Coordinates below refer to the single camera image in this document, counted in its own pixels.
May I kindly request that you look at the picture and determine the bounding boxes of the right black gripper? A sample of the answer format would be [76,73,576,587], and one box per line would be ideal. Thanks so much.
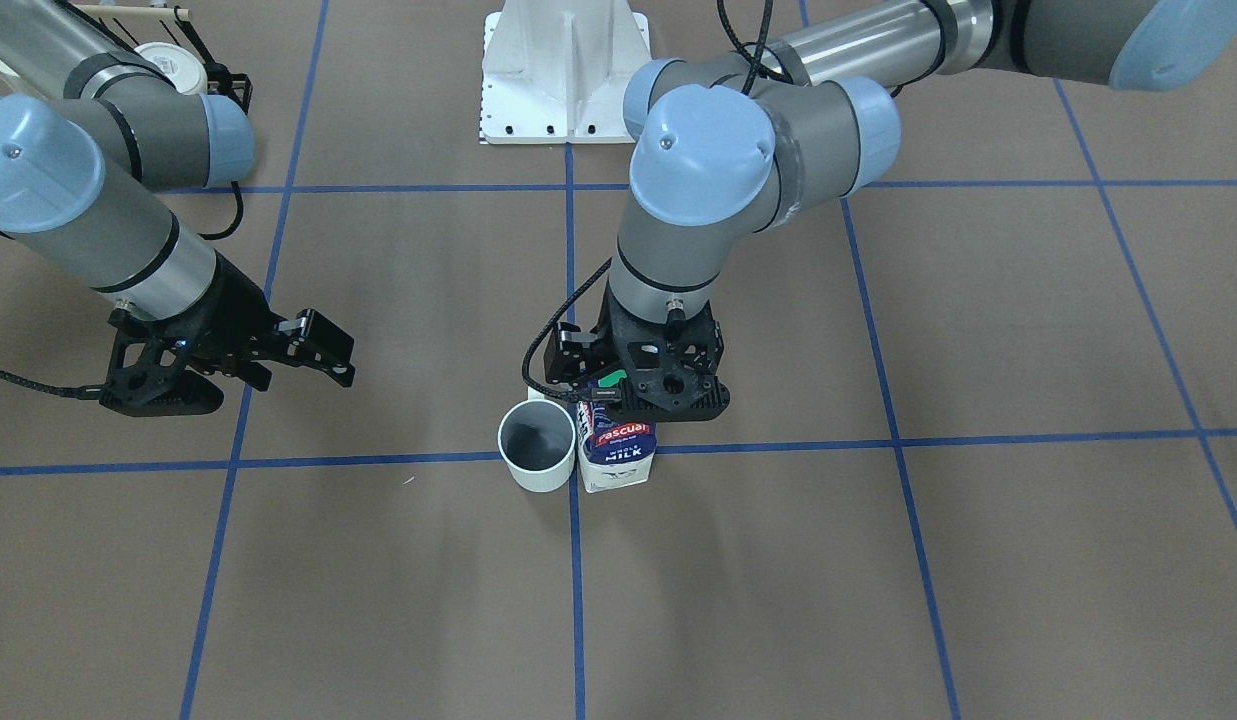
[173,255,356,388]

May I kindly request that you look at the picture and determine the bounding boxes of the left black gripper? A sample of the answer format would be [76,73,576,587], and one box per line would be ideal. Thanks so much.
[542,282,724,388]

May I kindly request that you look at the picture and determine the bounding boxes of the white mug with handle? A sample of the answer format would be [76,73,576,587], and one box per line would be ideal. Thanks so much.
[496,398,576,494]

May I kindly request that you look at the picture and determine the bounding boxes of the blue white milk carton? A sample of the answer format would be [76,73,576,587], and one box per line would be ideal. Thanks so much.
[576,402,658,494]

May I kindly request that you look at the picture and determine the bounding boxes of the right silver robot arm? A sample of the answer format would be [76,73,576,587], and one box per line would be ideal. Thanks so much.
[0,1,356,402]

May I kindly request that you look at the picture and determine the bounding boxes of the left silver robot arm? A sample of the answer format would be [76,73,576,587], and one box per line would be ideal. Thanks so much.
[521,1,1237,419]

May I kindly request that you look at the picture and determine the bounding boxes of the white mug lower on rack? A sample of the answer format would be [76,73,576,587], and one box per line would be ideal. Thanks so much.
[134,42,208,95]

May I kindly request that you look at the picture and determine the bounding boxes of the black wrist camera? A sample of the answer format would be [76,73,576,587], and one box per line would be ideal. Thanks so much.
[96,307,224,418]

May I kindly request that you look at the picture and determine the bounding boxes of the white camera mast post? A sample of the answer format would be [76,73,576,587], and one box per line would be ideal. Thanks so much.
[477,1,651,145]

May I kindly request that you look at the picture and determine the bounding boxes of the black wire mug rack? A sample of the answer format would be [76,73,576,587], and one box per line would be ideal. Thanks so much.
[73,1,254,113]

